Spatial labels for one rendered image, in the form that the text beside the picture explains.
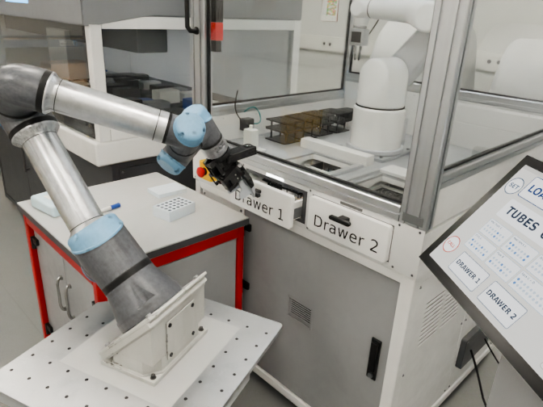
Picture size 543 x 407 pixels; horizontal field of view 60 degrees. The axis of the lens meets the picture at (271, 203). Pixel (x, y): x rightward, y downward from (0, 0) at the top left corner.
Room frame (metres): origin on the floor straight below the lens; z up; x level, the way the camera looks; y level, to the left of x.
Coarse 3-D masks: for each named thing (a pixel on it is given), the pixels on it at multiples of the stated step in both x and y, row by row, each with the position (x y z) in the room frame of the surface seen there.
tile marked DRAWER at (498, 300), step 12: (492, 288) 0.73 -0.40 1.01; (504, 288) 0.71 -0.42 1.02; (480, 300) 0.72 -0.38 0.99; (492, 300) 0.70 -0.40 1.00; (504, 300) 0.69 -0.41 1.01; (516, 300) 0.67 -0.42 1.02; (492, 312) 0.68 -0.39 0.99; (504, 312) 0.67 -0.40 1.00; (516, 312) 0.66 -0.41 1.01; (504, 324) 0.65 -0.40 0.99
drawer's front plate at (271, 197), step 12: (264, 192) 1.41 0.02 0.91; (276, 192) 1.37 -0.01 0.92; (240, 204) 1.49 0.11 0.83; (252, 204) 1.45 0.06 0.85; (276, 204) 1.37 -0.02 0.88; (288, 204) 1.33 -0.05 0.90; (264, 216) 1.40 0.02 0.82; (276, 216) 1.36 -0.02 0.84; (288, 216) 1.33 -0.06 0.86; (288, 228) 1.32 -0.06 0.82
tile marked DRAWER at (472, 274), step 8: (464, 256) 0.83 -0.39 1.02; (456, 264) 0.83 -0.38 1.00; (464, 264) 0.82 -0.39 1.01; (472, 264) 0.80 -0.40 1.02; (456, 272) 0.81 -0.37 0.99; (464, 272) 0.80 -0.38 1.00; (472, 272) 0.79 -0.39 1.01; (480, 272) 0.77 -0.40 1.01; (464, 280) 0.78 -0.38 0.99; (472, 280) 0.77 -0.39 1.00; (480, 280) 0.76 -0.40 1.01; (472, 288) 0.75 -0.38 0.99
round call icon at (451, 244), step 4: (452, 236) 0.90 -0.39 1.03; (456, 236) 0.90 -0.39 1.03; (448, 240) 0.90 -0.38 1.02; (452, 240) 0.89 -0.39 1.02; (456, 240) 0.89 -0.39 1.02; (460, 240) 0.88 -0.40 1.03; (444, 244) 0.90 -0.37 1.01; (448, 244) 0.89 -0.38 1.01; (452, 244) 0.88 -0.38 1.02; (456, 244) 0.88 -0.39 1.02; (460, 244) 0.87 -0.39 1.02; (440, 248) 0.90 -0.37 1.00; (444, 248) 0.89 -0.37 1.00; (448, 248) 0.88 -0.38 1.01; (452, 248) 0.87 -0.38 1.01; (456, 248) 0.87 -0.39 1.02; (444, 252) 0.88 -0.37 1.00; (448, 252) 0.87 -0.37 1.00; (452, 252) 0.86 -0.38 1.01
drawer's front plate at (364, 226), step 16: (320, 208) 1.31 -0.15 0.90; (336, 208) 1.27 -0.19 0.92; (336, 224) 1.26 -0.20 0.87; (352, 224) 1.22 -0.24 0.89; (368, 224) 1.19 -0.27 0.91; (384, 224) 1.16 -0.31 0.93; (336, 240) 1.26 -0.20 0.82; (352, 240) 1.22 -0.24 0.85; (368, 240) 1.18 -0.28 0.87; (384, 240) 1.15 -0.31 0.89; (384, 256) 1.14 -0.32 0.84
